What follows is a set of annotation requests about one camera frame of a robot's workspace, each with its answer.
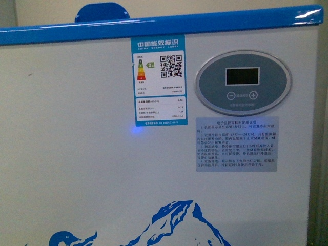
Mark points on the grey instruction sticker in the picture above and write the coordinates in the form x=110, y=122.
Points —
x=237, y=144

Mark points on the oval grey control panel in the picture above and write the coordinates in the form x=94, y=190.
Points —
x=243, y=83

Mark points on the glass sliding freezer lid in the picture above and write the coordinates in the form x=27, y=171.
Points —
x=96, y=12

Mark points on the white blue chest freezer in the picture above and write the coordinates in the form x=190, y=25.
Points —
x=76, y=170

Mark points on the blue energy efficiency label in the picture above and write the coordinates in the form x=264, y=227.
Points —
x=159, y=76

